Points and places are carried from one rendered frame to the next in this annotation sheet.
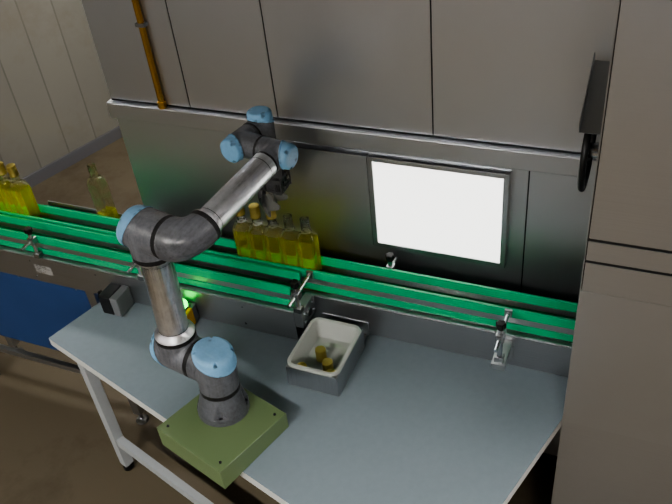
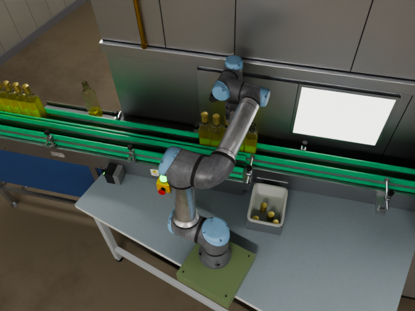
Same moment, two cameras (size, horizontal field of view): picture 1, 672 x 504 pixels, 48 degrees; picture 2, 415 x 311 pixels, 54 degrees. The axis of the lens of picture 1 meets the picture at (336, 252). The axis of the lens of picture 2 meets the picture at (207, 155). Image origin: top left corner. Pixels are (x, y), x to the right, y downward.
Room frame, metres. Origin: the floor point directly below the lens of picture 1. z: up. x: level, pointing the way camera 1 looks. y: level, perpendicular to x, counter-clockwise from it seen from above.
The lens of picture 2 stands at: (0.75, 0.53, 2.56)
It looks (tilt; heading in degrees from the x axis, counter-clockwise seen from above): 52 degrees down; 350
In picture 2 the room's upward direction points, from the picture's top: 3 degrees counter-clockwise
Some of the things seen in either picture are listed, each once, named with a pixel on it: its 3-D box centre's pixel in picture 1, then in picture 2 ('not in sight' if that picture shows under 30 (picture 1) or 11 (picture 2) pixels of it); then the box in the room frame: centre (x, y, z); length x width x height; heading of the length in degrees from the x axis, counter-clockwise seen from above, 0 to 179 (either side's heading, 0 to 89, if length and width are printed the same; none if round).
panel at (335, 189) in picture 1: (365, 199); (289, 108); (2.00, -0.11, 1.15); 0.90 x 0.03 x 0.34; 63
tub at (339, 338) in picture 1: (325, 354); (267, 208); (1.69, 0.07, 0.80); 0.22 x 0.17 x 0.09; 153
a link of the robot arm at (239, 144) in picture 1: (245, 144); (228, 86); (1.91, 0.22, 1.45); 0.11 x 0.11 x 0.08; 53
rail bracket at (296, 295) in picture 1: (299, 291); (249, 170); (1.83, 0.13, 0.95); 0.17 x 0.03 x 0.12; 153
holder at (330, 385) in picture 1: (329, 350); (267, 204); (1.72, 0.06, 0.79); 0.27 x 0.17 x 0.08; 153
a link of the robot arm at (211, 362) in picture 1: (214, 365); (213, 234); (1.52, 0.38, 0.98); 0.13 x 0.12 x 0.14; 53
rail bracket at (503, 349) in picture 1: (501, 345); (383, 200); (1.55, -0.44, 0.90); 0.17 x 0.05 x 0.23; 153
